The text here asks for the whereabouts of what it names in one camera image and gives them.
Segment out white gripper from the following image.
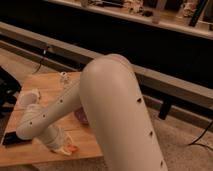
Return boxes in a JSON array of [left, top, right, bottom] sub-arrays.
[[39, 125, 77, 156]]

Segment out orange pepper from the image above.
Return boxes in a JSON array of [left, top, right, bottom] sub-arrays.
[[66, 145, 78, 154]]

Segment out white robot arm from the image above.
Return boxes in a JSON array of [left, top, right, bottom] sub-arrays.
[[16, 54, 168, 171]]

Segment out purple bowl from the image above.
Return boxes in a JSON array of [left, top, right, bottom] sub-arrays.
[[74, 108, 89, 124]]

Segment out black phone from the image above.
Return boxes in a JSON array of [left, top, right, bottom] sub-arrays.
[[2, 132, 22, 146]]

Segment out white plastic cup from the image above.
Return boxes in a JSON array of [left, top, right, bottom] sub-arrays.
[[18, 89, 40, 108]]

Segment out clear glass jar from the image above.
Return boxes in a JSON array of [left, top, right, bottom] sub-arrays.
[[60, 72, 70, 86]]

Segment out black cable left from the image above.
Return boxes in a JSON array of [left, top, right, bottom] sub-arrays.
[[32, 46, 52, 75]]

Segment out black cable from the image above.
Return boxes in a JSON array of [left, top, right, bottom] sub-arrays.
[[187, 119, 213, 147], [32, 46, 52, 75]]

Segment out black cable right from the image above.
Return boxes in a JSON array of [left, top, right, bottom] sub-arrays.
[[187, 119, 213, 147]]

